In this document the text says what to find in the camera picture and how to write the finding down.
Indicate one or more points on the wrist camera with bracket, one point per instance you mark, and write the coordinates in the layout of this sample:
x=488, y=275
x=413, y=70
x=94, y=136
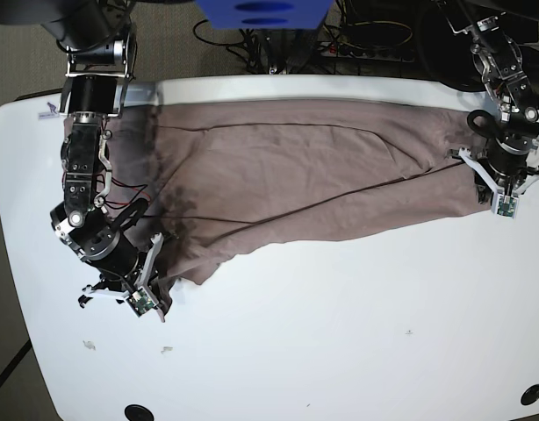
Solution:
x=135, y=288
x=506, y=189

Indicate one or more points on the black table cable grommet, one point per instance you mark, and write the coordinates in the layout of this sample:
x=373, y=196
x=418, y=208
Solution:
x=530, y=395

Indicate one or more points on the black power strip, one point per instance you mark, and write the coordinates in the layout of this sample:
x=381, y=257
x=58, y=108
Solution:
x=348, y=51

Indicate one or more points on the small purple logo sticker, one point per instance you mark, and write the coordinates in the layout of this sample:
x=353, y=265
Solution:
x=50, y=112

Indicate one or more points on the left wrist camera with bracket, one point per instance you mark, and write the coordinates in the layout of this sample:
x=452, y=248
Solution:
x=506, y=189

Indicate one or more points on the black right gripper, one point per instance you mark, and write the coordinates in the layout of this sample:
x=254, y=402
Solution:
x=121, y=260

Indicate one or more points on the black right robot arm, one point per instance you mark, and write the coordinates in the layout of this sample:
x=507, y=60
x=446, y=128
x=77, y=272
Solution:
x=99, y=40

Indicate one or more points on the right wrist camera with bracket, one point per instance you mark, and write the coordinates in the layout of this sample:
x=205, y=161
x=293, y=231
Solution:
x=135, y=288

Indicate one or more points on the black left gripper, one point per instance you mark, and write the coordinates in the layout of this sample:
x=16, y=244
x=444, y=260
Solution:
x=499, y=159

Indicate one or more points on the mauve T-shirt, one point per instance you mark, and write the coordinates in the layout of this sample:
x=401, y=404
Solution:
x=228, y=178

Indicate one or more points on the blue plastic mount plate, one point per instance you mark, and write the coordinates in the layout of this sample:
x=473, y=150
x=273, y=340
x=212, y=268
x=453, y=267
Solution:
x=265, y=14

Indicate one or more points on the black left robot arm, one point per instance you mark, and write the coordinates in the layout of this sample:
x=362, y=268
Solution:
x=499, y=62

